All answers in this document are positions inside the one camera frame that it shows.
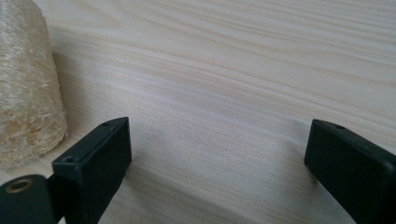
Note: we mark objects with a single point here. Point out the beige loofah sponge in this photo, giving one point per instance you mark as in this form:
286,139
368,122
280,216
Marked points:
26,93

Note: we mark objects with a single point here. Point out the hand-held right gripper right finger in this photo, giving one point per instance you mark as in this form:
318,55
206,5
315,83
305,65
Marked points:
355,174

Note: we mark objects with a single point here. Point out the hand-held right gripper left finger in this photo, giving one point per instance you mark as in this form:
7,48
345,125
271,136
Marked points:
93,168

